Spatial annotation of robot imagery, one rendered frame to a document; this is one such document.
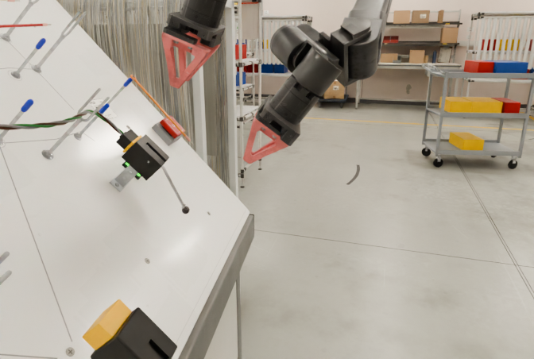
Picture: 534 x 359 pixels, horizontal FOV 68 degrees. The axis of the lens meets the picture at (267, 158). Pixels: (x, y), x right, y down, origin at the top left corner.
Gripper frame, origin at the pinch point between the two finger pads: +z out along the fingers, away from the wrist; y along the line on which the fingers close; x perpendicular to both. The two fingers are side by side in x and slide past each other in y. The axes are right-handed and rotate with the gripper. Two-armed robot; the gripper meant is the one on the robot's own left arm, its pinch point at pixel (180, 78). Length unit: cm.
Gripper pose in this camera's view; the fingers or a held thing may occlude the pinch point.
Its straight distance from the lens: 64.1
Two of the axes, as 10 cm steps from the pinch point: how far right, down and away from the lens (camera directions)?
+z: -3.7, 8.5, 3.8
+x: 9.2, 3.7, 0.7
